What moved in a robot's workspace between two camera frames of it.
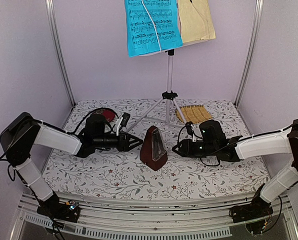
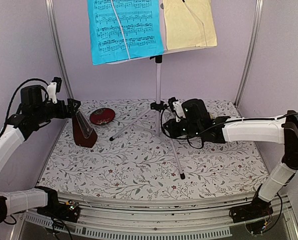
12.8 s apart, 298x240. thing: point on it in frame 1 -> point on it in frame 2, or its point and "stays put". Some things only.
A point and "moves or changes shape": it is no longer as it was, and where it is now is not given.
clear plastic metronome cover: x=156 y=154 -> x=85 y=125
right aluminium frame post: x=253 y=50 stays put
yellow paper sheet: x=196 y=20 moves or changes shape
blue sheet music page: x=141 y=37 moves or changes shape
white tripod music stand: x=169 y=95 -> x=157 y=106
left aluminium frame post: x=52 y=19 stays put
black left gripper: x=124 y=144 -> x=71 y=112
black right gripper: x=187 y=151 -> x=169 y=126
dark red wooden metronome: x=153 y=152 moves or changes shape
